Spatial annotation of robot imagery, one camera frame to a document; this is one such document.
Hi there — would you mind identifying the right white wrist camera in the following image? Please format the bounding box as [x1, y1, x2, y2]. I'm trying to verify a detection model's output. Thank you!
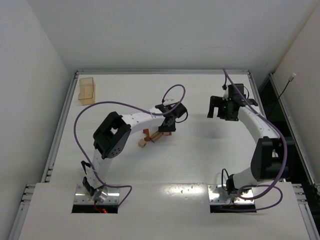
[222, 89, 229, 100]

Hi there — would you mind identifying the grooved light wood block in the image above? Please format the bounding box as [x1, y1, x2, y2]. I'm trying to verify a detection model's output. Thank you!
[150, 131, 163, 143]

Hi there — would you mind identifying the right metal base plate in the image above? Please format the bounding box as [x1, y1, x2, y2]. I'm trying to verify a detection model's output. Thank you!
[207, 184, 255, 207]

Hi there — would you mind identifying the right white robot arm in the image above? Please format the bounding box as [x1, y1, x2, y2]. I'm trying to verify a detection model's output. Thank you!
[207, 83, 295, 194]

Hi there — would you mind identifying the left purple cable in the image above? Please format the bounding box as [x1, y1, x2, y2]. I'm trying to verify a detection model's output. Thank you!
[73, 84, 187, 205]

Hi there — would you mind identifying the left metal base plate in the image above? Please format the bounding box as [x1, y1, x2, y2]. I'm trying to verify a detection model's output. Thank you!
[73, 185, 120, 206]

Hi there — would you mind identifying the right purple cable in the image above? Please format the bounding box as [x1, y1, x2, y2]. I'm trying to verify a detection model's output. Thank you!
[222, 67, 287, 213]

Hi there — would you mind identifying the black wall cable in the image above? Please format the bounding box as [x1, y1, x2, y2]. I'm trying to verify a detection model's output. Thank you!
[261, 72, 297, 122]

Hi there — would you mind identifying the transparent orange plastic box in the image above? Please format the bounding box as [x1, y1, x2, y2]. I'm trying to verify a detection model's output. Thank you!
[78, 77, 96, 106]

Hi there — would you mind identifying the pale wooden cube block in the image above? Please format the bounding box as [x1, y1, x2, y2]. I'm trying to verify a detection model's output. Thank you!
[138, 138, 147, 148]

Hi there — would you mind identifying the long reddish wood block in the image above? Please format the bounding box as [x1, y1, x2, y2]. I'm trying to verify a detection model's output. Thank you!
[161, 132, 172, 136]

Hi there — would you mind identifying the purple cable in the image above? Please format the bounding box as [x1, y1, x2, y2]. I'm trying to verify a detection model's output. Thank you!
[222, 67, 287, 213]
[73, 84, 187, 205]

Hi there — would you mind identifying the dark brown L block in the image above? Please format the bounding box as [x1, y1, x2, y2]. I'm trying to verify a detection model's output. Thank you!
[143, 128, 151, 142]

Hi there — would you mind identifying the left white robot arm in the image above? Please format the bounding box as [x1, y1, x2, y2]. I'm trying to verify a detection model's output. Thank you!
[81, 103, 188, 197]

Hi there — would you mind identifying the metal base plate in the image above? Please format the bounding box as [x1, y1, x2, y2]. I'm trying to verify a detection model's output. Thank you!
[73, 185, 120, 206]
[207, 184, 255, 207]

